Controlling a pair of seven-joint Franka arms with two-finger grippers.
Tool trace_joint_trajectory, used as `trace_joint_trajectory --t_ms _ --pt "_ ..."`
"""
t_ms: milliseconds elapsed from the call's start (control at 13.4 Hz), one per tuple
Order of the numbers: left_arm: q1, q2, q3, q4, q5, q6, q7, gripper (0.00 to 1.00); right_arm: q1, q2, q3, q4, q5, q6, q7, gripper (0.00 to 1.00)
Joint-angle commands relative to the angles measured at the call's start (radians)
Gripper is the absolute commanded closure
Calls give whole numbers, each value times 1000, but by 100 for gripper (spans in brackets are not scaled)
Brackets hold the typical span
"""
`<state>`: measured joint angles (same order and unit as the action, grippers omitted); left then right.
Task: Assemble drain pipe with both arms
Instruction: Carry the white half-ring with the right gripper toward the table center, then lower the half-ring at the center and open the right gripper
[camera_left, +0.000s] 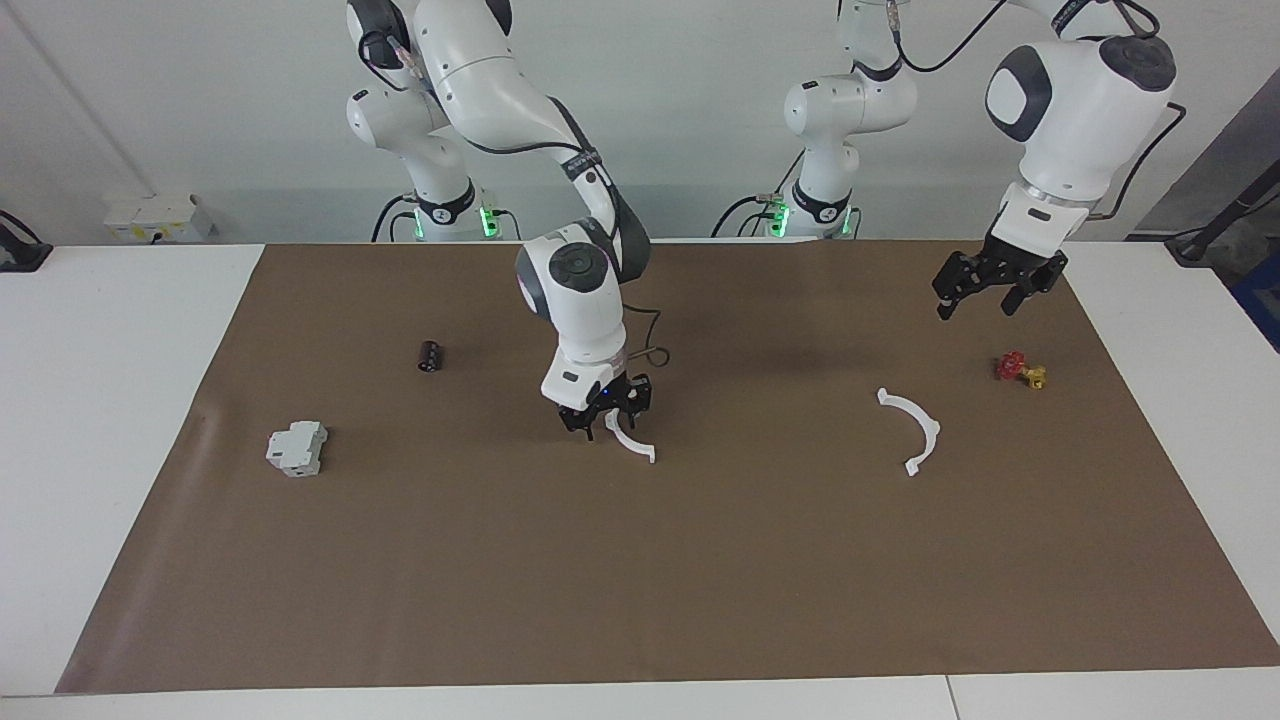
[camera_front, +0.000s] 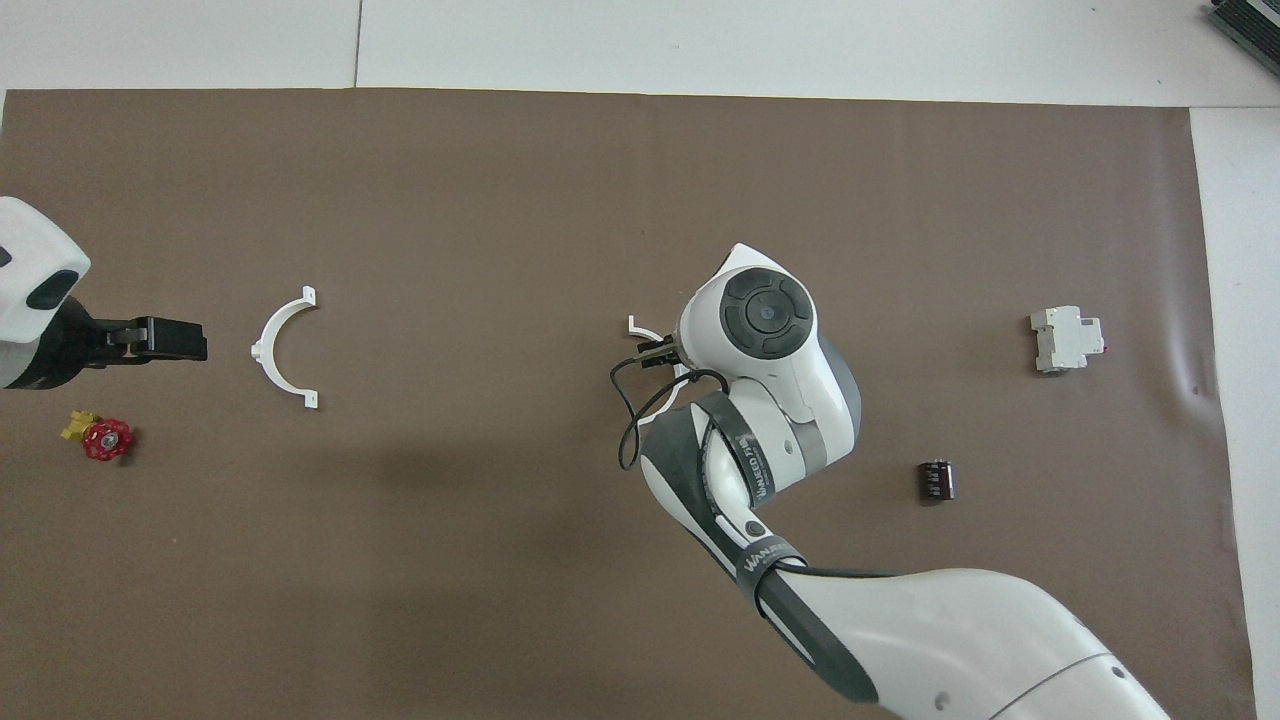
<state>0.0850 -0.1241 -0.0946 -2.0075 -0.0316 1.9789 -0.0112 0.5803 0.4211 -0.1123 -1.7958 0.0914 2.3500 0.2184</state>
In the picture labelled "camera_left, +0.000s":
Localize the white half pipe clamp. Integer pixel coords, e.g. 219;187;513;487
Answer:
877;388;942;477
603;410;657;465

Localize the brown paper table mat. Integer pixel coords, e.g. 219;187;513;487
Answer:
55;238;1280;694

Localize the black stand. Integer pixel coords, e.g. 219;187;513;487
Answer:
1165;150;1280;266

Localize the blue box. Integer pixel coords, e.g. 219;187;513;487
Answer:
1230;255;1280;351

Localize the white circuit breaker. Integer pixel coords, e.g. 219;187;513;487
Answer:
265;420;328;478

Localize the white power strip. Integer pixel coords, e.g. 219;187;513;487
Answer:
103;193;216;244

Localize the red handle brass valve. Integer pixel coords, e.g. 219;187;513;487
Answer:
995;351;1048;390

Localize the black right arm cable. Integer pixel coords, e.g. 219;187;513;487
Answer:
360;28;669;373

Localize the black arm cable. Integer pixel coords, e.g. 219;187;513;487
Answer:
880;0;1188;223
360;28;669;373

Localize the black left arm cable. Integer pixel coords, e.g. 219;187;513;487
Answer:
880;0;1188;223

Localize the black base cable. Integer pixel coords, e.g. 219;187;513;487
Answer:
372;193;416;243
712;195;776;238

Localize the black clamp mount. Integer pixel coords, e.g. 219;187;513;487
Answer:
0;210;53;273

